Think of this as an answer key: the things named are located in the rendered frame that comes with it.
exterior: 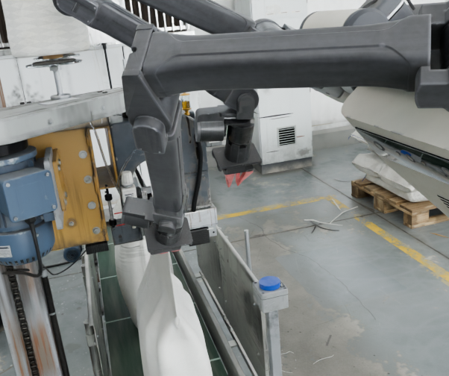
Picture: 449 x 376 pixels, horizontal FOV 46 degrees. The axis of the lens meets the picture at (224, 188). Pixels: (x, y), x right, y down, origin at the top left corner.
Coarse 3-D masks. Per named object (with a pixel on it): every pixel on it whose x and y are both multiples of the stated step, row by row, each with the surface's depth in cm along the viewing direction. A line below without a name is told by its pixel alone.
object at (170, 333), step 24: (168, 264) 127; (144, 288) 155; (168, 288) 136; (144, 312) 144; (168, 312) 135; (192, 312) 143; (144, 336) 143; (168, 336) 131; (192, 336) 132; (144, 360) 145; (168, 360) 130; (192, 360) 132
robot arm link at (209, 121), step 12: (240, 96) 106; (252, 96) 106; (204, 108) 112; (216, 108) 111; (228, 108) 111; (240, 108) 106; (252, 108) 107; (204, 120) 110; (216, 120) 110; (204, 132) 110; (216, 132) 110
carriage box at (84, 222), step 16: (80, 128) 132; (32, 144) 130; (48, 144) 131; (64, 144) 132; (80, 144) 133; (64, 160) 133; (80, 160) 134; (64, 176) 134; (80, 176) 135; (96, 176) 136; (80, 192) 136; (96, 192) 137; (80, 208) 138; (96, 208) 139; (64, 224) 138; (80, 224) 139; (96, 224) 140; (64, 240) 139; (80, 240) 140; (96, 240) 141
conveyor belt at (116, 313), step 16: (112, 240) 306; (112, 256) 285; (112, 272) 267; (176, 272) 260; (112, 288) 251; (112, 304) 236; (112, 320) 224; (128, 320) 223; (112, 336) 212; (128, 336) 211; (208, 336) 206; (112, 352) 202; (128, 352) 201; (208, 352) 197; (112, 368) 193; (128, 368) 192
